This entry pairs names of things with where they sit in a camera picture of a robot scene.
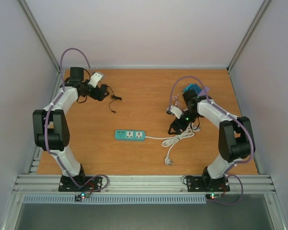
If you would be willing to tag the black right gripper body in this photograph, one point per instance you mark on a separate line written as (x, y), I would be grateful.
(192, 114)

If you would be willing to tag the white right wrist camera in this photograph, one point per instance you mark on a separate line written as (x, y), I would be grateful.
(173, 110)

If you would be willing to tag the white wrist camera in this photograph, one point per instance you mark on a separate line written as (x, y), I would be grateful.
(173, 110)
(95, 79)

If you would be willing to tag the white charger with cable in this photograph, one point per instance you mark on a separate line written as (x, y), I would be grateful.
(176, 101)

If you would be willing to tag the teal power strip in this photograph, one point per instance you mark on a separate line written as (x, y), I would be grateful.
(129, 135)

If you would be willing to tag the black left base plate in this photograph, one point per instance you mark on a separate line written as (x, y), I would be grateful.
(96, 184)

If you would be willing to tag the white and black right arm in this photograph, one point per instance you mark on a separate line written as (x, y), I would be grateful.
(235, 138)

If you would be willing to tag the slotted grey cable duct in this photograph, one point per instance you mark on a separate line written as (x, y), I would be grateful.
(115, 199)

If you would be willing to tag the aluminium front rail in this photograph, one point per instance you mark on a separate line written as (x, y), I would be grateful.
(137, 184)

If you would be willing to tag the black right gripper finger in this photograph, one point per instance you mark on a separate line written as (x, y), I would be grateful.
(171, 130)
(181, 125)

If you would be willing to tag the black power adapter with cable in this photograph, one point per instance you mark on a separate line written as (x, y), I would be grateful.
(112, 96)

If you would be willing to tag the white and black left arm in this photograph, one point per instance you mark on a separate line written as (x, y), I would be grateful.
(51, 131)

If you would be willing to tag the right controller board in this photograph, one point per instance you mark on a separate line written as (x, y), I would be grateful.
(213, 196)

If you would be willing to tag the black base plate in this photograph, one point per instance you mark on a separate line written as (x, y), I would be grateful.
(96, 184)
(198, 184)

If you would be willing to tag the left controller board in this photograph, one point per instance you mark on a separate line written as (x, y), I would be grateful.
(81, 197)

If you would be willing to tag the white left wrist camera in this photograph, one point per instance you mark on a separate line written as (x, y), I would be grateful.
(95, 79)

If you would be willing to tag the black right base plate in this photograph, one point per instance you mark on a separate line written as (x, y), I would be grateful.
(198, 184)

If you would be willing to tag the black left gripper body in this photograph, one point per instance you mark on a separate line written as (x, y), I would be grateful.
(91, 94)

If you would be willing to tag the controller board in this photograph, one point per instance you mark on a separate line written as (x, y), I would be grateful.
(81, 197)
(213, 196)

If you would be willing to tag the blue cube socket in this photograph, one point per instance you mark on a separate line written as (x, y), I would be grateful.
(198, 90)

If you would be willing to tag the purple power strip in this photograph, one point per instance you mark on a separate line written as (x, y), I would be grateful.
(204, 91)

